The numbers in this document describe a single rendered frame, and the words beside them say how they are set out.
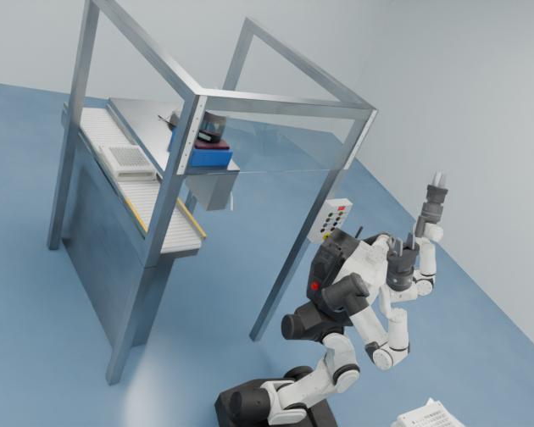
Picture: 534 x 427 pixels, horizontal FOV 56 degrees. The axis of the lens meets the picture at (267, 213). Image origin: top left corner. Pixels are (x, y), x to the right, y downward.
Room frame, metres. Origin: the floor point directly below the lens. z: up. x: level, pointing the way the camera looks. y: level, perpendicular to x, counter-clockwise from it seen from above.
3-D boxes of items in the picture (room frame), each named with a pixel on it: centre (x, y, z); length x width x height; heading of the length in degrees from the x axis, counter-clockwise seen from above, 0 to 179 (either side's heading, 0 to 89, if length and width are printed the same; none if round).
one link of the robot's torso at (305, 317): (1.76, -0.40, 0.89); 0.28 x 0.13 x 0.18; 120
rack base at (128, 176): (2.33, 0.80, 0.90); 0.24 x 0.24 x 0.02; 48
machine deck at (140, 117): (2.07, 0.55, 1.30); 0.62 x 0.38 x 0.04; 48
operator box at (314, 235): (2.44, -0.33, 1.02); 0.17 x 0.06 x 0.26; 138
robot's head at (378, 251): (1.79, -0.48, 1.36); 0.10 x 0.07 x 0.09; 164
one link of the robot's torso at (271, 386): (1.80, -0.47, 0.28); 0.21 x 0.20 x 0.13; 120
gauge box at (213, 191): (2.04, 0.31, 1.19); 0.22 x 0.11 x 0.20; 48
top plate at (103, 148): (2.33, 0.80, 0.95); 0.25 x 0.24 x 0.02; 138
